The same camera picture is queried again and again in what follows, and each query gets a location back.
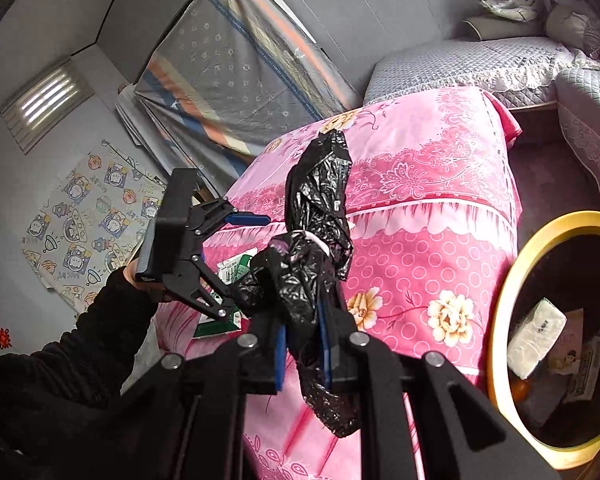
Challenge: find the small green white packet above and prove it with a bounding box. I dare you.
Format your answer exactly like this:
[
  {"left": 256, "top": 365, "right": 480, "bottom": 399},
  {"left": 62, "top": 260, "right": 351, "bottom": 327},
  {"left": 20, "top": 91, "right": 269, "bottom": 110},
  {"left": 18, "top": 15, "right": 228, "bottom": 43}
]
[{"left": 193, "top": 248, "right": 257, "bottom": 339}]

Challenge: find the black plastic bag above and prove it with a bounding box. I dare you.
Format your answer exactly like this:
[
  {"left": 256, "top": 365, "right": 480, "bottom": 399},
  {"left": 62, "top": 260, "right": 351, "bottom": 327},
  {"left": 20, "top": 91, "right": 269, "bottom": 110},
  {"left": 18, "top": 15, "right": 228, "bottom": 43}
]
[{"left": 230, "top": 129, "right": 360, "bottom": 438}]

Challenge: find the orange mandarin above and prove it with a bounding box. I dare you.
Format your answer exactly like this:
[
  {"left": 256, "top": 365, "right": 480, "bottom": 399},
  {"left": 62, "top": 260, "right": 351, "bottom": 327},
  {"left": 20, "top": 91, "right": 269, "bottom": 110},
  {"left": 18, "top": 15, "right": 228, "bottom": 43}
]
[{"left": 509, "top": 375, "right": 533, "bottom": 405}]

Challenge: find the white foam wrap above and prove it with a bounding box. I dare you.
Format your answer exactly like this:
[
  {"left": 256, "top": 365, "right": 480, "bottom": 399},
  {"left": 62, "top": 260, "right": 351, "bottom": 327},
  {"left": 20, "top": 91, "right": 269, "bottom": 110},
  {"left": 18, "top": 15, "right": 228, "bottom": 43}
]
[{"left": 507, "top": 298, "right": 567, "bottom": 379}]

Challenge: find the green white box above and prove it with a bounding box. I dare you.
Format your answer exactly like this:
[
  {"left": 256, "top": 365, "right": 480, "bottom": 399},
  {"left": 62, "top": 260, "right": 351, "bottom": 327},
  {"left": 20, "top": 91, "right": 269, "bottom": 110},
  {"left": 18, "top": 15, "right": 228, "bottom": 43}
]
[{"left": 562, "top": 329, "right": 600, "bottom": 404}]

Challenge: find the pink paw print box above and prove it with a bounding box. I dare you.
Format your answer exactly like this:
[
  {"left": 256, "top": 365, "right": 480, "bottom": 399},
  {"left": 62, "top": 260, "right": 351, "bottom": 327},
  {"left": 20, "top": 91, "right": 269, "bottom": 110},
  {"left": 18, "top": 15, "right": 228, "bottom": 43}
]
[{"left": 547, "top": 309, "right": 584, "bottom": 375}]

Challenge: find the person left forearm black sleeve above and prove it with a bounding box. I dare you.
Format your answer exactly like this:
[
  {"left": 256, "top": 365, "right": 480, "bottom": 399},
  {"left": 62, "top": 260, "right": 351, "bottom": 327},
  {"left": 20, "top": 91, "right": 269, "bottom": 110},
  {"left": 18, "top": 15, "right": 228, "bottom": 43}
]
[{"left": 0, "top": 263, "right": 158, "bottom": 479}]

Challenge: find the yellow rimmed trash bin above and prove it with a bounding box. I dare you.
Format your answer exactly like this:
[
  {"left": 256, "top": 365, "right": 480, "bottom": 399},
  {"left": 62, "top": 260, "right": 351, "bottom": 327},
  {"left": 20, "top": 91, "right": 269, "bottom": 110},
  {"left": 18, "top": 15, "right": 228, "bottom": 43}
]
[{"left": 486, "top": 210, "right": 600, "bottom": 470}]

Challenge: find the person left hand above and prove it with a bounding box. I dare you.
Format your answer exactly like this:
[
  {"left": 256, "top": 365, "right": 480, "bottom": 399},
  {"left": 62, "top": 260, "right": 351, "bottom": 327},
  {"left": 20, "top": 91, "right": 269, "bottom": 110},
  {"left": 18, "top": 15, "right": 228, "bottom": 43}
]
[{"left": 123, "top": 259, "right": 164, "bottom": 302}]

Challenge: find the pink floral table cloth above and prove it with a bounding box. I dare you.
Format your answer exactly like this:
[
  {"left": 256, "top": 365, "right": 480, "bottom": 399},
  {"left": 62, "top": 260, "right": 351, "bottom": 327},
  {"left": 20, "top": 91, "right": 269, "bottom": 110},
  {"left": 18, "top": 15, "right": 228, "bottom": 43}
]
[{"left": 154, "top": 84, "right": 524, "bottom": 480}]

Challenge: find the grey bolster pillow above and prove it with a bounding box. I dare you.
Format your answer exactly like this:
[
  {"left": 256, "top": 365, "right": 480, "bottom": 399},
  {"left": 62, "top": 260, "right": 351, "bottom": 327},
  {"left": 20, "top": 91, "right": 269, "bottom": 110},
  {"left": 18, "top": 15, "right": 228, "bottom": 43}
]
[{"left": 462, "top": 15, "right": 544, "bottom": 41}]

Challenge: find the grey quilted sofa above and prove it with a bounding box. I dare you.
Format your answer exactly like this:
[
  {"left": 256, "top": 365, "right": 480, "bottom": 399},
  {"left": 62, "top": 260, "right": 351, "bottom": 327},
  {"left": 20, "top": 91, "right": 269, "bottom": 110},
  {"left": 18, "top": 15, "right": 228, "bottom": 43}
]
[{"left": 364, "top": 37, "right": 600, "bottom": 190}]

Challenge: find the grey cushion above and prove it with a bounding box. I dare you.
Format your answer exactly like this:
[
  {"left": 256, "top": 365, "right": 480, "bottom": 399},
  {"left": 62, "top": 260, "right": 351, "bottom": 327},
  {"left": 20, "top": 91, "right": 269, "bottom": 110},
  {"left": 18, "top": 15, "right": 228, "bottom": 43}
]
[{"left": 545, "top": 4, "right": 600, "bottom": 58}]

